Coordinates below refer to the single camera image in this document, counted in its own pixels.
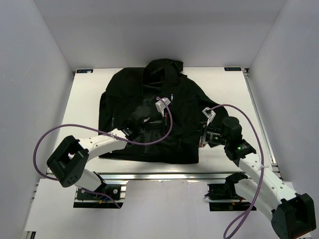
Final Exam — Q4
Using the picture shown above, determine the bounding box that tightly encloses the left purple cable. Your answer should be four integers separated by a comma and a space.
32, 97, 174, 209

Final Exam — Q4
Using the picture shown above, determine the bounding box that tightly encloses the black jacket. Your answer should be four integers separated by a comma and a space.
98, 59, 228, 164

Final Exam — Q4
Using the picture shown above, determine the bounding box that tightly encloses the blue table label right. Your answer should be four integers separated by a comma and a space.
224, 67, 242, 71

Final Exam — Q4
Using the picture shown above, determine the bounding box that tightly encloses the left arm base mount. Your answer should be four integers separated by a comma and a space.
73, 181, 127, 209

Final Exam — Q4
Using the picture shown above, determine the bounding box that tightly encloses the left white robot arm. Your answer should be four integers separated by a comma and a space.
47, 107, 154, 199

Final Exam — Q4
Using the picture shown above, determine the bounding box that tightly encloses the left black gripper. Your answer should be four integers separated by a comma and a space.
139, 112, 183, 137

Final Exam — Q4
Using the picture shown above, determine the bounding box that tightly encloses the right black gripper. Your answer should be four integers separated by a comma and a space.
182, 121, 229, 147

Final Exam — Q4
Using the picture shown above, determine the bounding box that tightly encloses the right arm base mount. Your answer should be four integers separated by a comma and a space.
204, 172, 250, 212

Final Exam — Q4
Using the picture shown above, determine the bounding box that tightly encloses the blue table label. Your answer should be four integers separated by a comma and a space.
224, 67, 242, 71
76, 69, 93, 74

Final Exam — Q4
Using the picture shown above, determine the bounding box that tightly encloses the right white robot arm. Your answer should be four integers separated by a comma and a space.
200, 117, 317, 239

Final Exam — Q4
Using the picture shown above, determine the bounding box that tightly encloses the blue table label left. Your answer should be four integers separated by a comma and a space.
76, 69, 93, 74

